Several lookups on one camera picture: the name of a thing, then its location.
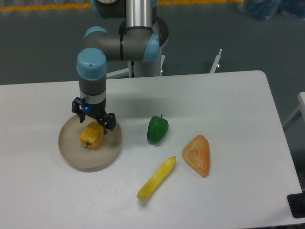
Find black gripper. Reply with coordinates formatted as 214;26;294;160
71;97;116;135

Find yellow bell pepper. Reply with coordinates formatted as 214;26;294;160
79;121;104;148

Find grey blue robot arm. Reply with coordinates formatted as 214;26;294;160
71;0;160;134

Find beige round plate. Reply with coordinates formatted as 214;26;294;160
58;115;122;172

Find green bell pepper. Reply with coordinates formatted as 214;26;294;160
147;115;169;144

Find yellow corn cob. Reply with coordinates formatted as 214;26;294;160
136;156;176;201

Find yellow floor tape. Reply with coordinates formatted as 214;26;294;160
0;3;92;12

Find orange triangular bread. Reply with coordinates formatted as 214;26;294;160
182;135;210;177

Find blue plastic bag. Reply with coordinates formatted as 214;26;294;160
243;0;305;21

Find black box at table edge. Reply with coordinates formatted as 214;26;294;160
287;193;305;219

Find white metal frame bar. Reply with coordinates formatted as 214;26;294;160
210;49;222;73

